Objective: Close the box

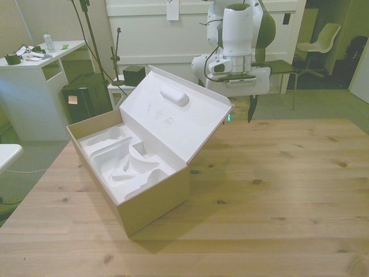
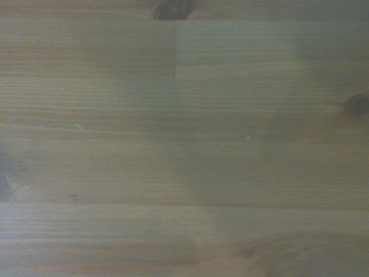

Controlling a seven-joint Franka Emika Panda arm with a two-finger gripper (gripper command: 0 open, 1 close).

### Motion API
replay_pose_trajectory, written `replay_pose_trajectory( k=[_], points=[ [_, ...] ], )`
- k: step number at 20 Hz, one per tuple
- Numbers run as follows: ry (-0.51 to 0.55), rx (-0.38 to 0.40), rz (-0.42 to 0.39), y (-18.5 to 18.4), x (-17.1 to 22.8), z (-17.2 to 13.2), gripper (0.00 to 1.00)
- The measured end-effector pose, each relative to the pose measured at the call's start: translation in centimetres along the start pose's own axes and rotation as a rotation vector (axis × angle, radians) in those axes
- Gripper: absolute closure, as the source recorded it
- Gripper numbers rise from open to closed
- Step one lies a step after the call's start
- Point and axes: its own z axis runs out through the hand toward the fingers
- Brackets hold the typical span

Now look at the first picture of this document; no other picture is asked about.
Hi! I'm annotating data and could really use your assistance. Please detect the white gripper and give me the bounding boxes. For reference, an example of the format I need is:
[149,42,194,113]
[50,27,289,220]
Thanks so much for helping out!
[205,66,271,123]

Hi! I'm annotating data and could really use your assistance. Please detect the brown cardboard box with lid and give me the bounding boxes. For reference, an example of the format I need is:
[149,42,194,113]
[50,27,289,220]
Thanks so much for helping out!
[66,64,235,238]

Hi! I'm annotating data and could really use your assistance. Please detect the white moulded box insert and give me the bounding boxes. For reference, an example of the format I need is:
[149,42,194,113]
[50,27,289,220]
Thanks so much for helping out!
[77,123,176,203]

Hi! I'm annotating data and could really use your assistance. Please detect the black chair with metal legs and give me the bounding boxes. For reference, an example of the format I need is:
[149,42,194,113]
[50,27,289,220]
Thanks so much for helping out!
[253,59,299,111]

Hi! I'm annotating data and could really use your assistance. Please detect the white swivel chair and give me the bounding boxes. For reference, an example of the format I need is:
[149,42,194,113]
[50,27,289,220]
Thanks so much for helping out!
[296,23,341,78]

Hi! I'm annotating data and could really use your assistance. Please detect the white cabinet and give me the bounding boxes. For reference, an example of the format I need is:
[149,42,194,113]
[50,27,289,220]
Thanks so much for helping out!
[104,0,307,65]

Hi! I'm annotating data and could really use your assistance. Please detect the black bag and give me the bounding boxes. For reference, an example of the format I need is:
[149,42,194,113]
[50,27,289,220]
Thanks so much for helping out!
[344,35,369,88]

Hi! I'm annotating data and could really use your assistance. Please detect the black cube speaker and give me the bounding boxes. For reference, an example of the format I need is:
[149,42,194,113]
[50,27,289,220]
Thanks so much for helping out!
[122,65,146,87]

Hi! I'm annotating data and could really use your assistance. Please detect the white paper sheet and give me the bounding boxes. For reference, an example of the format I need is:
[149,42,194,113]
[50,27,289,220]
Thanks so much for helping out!
[166,0,180,21]

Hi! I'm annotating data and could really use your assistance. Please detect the small white side table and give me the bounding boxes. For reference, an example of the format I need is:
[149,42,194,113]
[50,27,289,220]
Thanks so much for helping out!
[107,74,150,111]

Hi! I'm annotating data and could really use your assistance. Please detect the black microphone stand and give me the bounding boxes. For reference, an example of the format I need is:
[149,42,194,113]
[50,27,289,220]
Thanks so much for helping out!
[110,27,125,87]

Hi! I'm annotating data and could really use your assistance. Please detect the black suitcase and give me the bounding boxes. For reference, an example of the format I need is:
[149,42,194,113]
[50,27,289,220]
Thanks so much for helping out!
[61,73,114,124]

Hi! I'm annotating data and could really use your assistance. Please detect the black tripod stand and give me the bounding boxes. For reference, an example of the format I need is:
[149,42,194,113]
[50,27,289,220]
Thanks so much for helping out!
[68,0,116,111]

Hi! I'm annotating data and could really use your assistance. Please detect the clear plastic water bottle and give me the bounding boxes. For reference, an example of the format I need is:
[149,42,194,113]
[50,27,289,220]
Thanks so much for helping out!
[43,29,57,54]

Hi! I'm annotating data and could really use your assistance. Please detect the white desk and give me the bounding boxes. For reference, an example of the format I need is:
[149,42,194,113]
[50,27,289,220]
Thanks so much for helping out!
[0,40,96,142]

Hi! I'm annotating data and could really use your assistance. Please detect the white handheld device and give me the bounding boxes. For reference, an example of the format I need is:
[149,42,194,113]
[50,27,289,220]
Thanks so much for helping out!
[22,50,44,62]

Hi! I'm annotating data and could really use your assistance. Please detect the white rounded tabletop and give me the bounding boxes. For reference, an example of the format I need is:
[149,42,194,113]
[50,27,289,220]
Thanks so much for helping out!
[0,144,24,175]

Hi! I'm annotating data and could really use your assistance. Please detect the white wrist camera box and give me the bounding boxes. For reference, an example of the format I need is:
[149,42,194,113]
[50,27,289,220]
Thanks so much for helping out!
[208,58,233,75]

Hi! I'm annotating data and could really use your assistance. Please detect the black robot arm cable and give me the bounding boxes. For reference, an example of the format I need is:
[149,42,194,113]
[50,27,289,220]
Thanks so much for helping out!
[198,16,226,82]

